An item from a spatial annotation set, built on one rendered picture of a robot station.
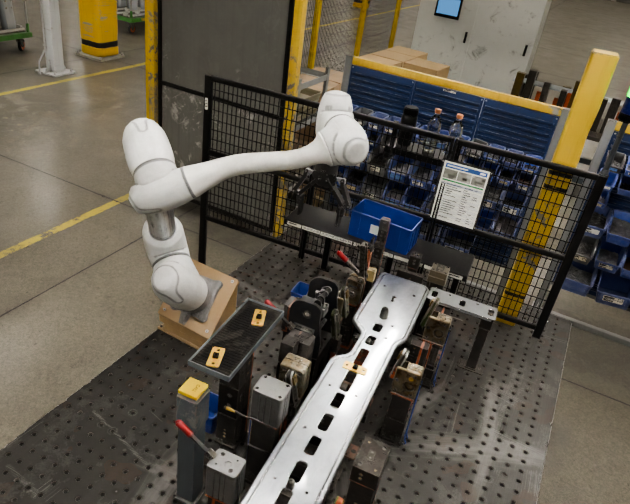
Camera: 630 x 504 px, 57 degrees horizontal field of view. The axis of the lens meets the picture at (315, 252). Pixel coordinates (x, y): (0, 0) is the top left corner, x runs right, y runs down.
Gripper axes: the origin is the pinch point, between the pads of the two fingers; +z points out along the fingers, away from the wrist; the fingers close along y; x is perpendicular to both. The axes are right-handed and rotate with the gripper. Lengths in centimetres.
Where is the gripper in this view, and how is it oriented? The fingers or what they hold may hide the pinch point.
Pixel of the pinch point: (318, 216)
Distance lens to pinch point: 191.8
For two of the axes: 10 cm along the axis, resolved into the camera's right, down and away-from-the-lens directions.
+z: -1.3, 8.5, 5.1
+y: 9.2, 3.0, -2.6
